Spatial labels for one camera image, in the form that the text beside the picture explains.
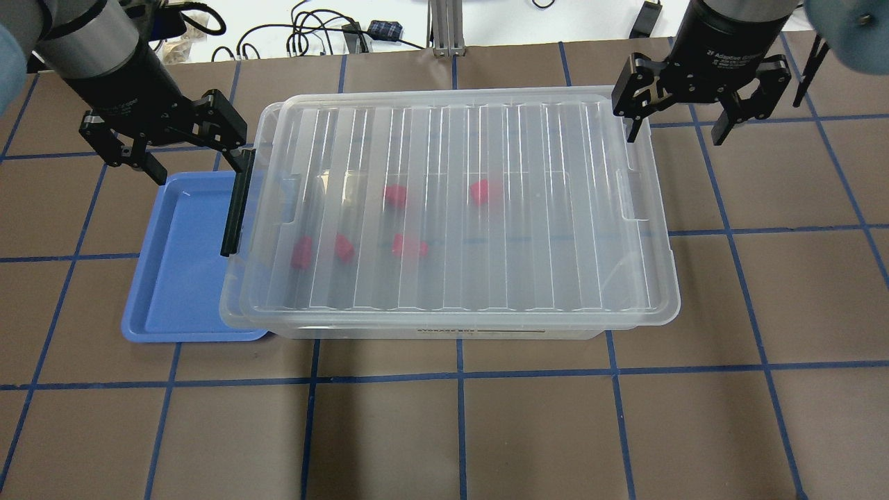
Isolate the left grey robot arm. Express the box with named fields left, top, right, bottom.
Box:
left=2, top=1, right=254, bottom=185

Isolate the clear plastic storage box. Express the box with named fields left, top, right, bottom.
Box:
left=219, top=101, right=678, bottom=341

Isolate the black power adapter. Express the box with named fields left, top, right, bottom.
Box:
left=628, top=1, right=663, bottom=39

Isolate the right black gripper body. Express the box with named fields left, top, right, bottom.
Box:
left=670, top=1, right=786, bottom=83

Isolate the aluminium frame post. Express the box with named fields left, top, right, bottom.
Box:
left=426, top=0, right=466, bottom=58

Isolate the clear plastic box lid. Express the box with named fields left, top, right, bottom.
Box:
left=238, top=85, right=681, bottom=330

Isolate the red block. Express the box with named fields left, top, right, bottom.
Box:
left=383, top=184, right=408, bottom=210
left=469, top=179, right=503, bottom=208
left=334, top=233, right=356, bottom=265
left=391, top=232, right=429, bottom=258
left=291, top=236, right=314, bottom=270

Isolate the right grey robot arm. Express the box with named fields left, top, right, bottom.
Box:
left=610, top=1, right=887, bottom=145

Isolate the black box latch handle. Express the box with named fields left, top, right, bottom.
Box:
left=220, top=148, right=256, bottom=258

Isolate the blue plastic tray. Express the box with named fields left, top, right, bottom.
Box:
left=121, top=172, right=265, bottom=344

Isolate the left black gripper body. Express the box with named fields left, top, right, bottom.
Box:
left=66, top=42, right=206, bottom=149

